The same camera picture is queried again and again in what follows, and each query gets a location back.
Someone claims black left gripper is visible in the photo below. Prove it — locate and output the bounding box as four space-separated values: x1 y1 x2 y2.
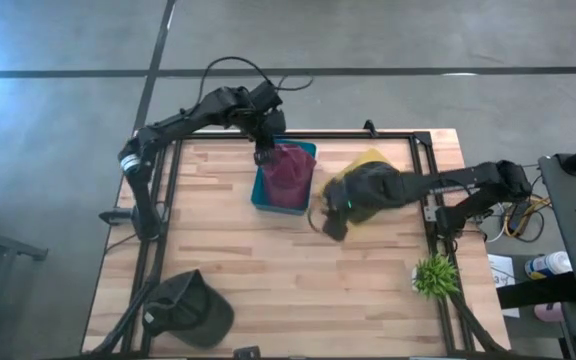
250 107 288 167

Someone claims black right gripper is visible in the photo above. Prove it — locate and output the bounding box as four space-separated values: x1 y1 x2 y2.
321 187 358 242

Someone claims maroon baseball cap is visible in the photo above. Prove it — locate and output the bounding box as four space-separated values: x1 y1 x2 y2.
261 143 318 211

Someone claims olive grey baseball cap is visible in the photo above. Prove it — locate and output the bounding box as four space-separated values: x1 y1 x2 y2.
347 204 387 225
141 268 236 350

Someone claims blue plastic bin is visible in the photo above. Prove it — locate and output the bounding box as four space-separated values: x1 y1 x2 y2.
250 138 318 217

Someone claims yellow plastic bin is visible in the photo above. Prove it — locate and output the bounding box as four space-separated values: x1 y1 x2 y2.
316 148 395 227

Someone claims grey metal mounting plate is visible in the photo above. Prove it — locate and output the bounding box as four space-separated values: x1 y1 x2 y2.
422 202 442 224

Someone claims small green artificial plant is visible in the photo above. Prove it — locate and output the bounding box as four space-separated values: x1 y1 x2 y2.
411 253 462 300

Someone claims white paper sheet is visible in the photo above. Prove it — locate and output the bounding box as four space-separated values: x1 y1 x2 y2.
487 253 522 319

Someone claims black bar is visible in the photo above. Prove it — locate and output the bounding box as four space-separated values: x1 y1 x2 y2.
496 272 576 310

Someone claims white and blue canister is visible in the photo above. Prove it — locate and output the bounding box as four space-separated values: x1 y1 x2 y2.
524 250 573 280

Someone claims pink object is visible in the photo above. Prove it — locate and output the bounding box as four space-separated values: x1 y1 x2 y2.
533 301 565 324

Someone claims grey side table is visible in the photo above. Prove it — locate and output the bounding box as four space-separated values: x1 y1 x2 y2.
537 152 576 360

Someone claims black aluminium table frame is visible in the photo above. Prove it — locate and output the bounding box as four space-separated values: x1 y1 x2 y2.
85 130 507 360

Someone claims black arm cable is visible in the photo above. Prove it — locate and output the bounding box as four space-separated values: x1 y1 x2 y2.
195 55 314 109

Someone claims black table-level camera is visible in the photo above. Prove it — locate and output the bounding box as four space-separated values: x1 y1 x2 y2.
232 345 262 360

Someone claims white cable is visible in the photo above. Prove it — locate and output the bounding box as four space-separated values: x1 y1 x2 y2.
485 219 510 244

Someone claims black mounting bracket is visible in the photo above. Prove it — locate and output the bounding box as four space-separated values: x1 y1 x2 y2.
98 207 137 226

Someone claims yellow cable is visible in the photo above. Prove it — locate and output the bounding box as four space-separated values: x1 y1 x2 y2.
502 194 552 239

